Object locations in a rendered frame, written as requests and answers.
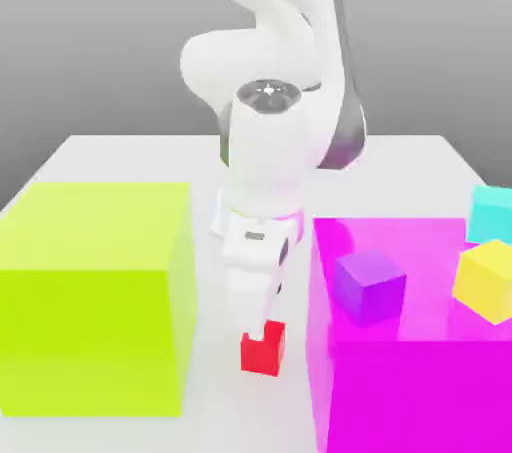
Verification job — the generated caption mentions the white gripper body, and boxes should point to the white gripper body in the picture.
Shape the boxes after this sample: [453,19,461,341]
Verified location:
[221,238,291,322]

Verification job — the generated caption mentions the small red cube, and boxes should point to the small red cube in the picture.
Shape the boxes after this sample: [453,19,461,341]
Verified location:
[239,319,288,378]

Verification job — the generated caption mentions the small purple cube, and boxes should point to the small purple cube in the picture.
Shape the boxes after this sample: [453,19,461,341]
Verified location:
[333,248,408,327]

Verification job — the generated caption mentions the small yellow cube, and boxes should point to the small yellow cube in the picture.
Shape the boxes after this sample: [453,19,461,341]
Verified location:
[451,238,512,327]

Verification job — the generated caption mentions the small cyan cube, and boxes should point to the small cyan cube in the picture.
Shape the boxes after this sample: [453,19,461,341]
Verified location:
[466,184,512,247]

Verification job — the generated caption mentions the large lime green box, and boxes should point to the large lime green box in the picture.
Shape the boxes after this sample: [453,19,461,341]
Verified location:
[0,181,199,419]

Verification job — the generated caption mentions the large magenta box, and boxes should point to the large magenta box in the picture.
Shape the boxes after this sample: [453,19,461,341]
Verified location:
[305,215,512,453]

